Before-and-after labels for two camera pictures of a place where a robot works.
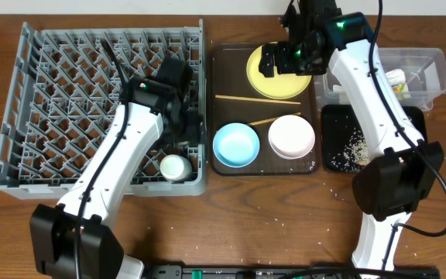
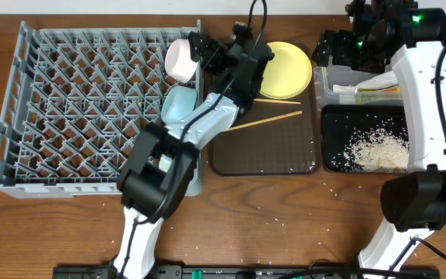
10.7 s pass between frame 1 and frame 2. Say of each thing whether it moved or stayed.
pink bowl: moved
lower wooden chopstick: stayed
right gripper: moved
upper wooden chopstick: stayed
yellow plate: stayed
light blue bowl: moved
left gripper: moved
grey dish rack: stayed
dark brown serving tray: stayed
